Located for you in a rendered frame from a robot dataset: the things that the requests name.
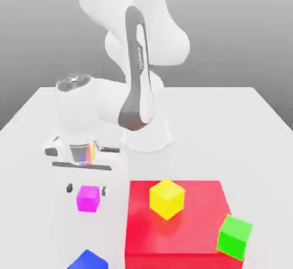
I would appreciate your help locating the small green cube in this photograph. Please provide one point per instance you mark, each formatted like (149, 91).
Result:
(233, 237)

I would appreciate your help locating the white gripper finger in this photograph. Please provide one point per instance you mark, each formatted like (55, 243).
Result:
(69, 188)
(104, 191)

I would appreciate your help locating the large red box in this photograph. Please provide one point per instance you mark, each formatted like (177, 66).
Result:
(194, 227)

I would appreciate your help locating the small yellow cube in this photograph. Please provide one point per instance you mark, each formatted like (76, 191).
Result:
(167, 199)

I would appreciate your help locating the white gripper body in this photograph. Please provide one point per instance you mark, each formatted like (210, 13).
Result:
(87, 175)

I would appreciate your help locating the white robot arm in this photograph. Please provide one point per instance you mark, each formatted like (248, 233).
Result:
(109, 21)

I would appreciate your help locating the small blue cube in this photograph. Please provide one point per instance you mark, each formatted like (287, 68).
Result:
(88, 261)

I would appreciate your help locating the small magenta cube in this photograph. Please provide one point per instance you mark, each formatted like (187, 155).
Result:
(88, 199)

